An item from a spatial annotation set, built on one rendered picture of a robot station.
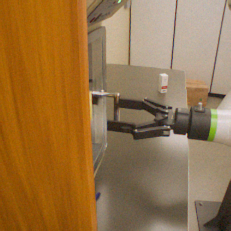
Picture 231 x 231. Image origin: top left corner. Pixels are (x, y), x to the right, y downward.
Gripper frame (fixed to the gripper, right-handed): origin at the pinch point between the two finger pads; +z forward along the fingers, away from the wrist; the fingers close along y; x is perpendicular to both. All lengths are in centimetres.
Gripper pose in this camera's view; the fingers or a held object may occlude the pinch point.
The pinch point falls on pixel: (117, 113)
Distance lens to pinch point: 71.4
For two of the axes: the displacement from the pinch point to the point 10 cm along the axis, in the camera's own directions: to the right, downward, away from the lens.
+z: -9.7, -1.2, 2.1
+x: 0.0, 8.7, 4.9
